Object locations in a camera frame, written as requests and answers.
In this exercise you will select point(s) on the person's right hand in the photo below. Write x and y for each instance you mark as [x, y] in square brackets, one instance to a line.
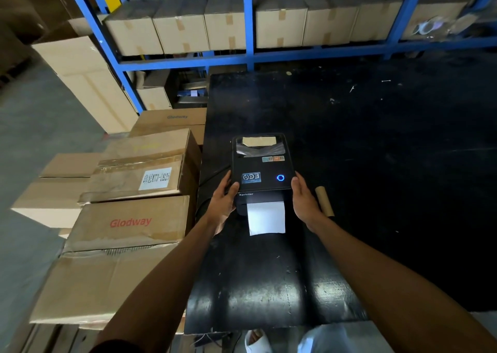
[304, 205]

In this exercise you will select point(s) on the person's left hand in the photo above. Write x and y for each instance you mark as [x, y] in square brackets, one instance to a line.
[222, 205]

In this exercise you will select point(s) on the brown cardboard core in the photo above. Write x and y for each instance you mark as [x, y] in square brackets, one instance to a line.
[325, 201]

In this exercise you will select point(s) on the white label paper roll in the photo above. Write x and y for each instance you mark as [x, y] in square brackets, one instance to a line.
[266, 218]

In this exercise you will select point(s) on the black label printer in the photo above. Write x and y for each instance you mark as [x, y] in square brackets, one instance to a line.
[262, 170]

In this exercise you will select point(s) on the person's right forearm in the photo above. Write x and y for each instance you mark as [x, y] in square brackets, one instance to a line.
[396, 290]

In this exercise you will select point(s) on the person's left forearm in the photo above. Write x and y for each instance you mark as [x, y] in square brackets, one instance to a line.
[163, 290]

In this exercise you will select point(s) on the white label cardboard box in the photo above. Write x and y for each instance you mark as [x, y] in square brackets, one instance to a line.
[143, 150]

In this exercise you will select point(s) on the person's blue jeans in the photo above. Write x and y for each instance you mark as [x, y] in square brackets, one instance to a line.
[330, 339]

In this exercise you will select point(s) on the person's left white sandal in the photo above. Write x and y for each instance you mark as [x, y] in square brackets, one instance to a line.
[257, 341]

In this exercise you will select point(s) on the person's black shirt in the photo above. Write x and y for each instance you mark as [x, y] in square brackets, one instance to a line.
[116, 348]

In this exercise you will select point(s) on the clear tape roll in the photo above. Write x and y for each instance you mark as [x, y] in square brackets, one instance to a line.
[427, 27]

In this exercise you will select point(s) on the blue print cardboard box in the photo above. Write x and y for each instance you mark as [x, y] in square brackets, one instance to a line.
[171, 123]

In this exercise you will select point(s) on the small open cardboard box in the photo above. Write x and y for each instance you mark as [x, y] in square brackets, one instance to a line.
[154, 98]

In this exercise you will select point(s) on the red lettered cardboard box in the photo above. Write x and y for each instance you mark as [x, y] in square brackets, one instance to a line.
[105, 279]

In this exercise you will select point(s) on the plain low cardboard box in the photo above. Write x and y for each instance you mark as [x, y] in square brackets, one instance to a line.
[50, 197]

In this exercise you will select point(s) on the blue metal shelving rack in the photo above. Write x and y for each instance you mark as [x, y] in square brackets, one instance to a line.
[248, 34]

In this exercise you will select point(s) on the tall leaning cardboard box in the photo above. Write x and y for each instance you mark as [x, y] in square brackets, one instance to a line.
[89, 88]

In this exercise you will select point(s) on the row of taped cardboard boxes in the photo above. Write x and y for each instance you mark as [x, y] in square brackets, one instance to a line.
[279, 26]

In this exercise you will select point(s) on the stack of dark brown cartons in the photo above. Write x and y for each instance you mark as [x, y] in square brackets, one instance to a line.
[27, 18]

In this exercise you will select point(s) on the yellow post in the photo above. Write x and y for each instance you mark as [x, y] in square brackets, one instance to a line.
[112, 0]

